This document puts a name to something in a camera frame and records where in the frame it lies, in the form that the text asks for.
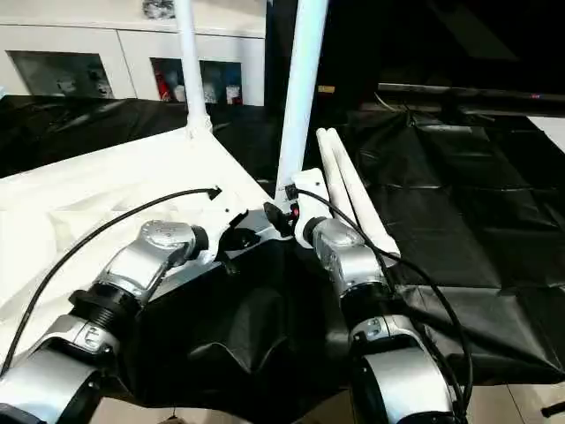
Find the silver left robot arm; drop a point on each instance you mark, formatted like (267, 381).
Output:
(132, 274)

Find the grey metal bar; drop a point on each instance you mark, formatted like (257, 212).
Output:
(463, 93)

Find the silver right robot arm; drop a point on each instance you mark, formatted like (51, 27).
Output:
(353, 265)

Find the black mat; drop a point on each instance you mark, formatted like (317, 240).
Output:
(463, 199)

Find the red bottle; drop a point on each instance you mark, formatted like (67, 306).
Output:
(164, 86)

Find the large black case yellow label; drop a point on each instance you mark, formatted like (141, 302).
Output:
(353, 40)

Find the white cabinet with glass doors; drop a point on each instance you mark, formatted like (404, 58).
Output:
(110, 37)

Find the white plastic table leg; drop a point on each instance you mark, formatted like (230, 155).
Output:
(304, 88)
(335, 168)
(366, 207)
(192, 57)

